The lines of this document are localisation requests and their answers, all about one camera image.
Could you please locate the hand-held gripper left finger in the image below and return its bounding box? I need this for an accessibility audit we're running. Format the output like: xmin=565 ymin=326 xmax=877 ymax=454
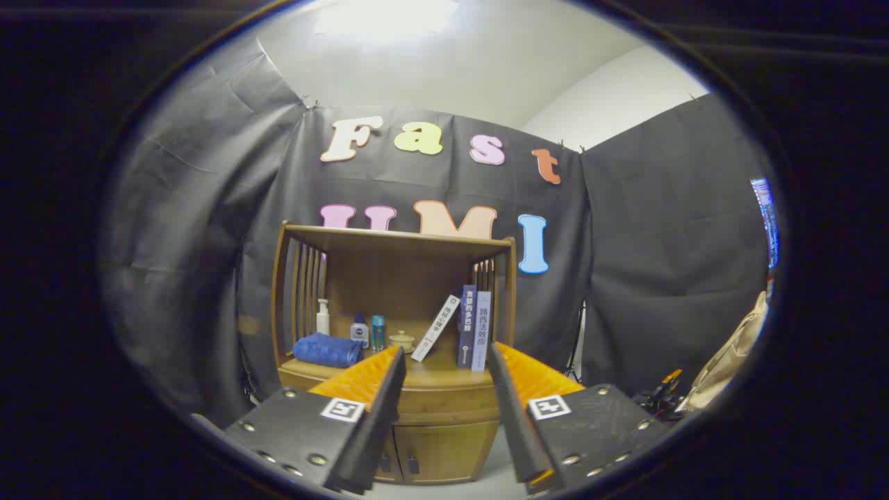
xmin=224 ymin=345 xmax=407 ymax=495

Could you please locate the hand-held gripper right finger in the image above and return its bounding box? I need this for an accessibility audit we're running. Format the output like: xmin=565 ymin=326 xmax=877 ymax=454
xmin=486 ymin=342 xmax=673 ymax=495

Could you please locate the wooden countertop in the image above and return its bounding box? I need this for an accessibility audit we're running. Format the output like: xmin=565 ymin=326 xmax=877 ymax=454
xmin=279 ymin=354 xmax=502 ymax=391

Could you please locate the wooden cabinet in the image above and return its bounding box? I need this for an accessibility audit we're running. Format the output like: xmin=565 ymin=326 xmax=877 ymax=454
xmin=271 ymin=221 xmax=518 ymax=485

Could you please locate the rolled blue towel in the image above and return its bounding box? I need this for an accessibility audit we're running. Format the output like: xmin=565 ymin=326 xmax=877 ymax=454
xmin=292 ymin=333 xmax=363 ymax=369

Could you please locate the light purple book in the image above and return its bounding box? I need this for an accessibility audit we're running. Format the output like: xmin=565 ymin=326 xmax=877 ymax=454
xmin=472 ymin=290 xmax=492 ymax=372

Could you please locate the black tripod stand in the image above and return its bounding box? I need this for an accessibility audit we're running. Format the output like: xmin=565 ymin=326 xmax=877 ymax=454
xmin=564 ymin=302 xmax=588 ymax=383

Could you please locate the dark blue book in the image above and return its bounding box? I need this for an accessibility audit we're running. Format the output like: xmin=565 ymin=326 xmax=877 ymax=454
xmin=457 ymin=284 xmax=478 ymax=369

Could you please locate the white book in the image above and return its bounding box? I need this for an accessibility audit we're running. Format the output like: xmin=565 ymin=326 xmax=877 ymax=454
xmin=411 ymin=294 xmax=462 ymax=363

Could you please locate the black and orange tool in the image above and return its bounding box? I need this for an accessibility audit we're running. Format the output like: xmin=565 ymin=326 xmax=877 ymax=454
xmin=635 ymin=369 xmax=685 ymax=421

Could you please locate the beige bag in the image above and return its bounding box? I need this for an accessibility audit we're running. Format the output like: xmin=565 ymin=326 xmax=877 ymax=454
xmin=684 ymin=292 xmax=768 ymax=414

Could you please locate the monitor screen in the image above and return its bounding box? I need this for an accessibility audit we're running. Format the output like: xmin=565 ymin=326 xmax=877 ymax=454
xmin=750 ymin=177 xmax=779 ymax=268

